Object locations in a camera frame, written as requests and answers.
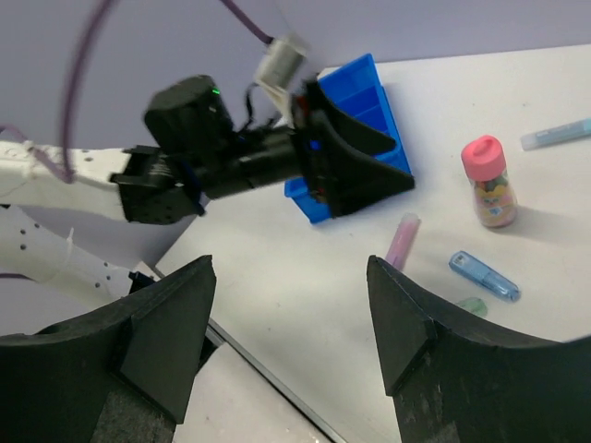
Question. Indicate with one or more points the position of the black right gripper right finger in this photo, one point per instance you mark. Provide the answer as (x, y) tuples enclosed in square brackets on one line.
[(456, 377)]

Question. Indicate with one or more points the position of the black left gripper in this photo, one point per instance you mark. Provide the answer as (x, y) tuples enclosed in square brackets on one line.
[(233, 160)]

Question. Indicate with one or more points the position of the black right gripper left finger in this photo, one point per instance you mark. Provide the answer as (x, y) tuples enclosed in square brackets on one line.
[(120, 373)]

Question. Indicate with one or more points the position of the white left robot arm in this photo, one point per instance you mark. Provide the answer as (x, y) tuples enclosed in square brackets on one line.
[(146, 184)]

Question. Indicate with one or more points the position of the blue divided plastic bin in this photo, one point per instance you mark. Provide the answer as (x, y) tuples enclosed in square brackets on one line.
[(356, 90)]

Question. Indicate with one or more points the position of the purple highlighter pen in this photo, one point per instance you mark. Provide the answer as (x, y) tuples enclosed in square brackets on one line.
[(403, 241)]

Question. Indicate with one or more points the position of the green highlighter pen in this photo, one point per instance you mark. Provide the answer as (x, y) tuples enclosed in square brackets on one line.
[(474, 305)]

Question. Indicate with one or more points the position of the blue mini stapler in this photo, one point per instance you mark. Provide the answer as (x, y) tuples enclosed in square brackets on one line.
[(482, 275)]

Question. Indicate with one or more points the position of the pink-capped eraser jar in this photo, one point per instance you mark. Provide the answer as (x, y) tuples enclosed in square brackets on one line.
[(486, 170)]

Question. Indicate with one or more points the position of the blue-capped grey marker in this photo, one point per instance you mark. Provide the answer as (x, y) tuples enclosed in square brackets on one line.
[(556, 135)]

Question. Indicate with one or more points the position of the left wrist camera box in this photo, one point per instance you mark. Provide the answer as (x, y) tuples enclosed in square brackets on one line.
[(278, 67)]

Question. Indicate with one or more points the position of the aluminium table edge rail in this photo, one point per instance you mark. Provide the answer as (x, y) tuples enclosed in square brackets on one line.
[(219, 335)]

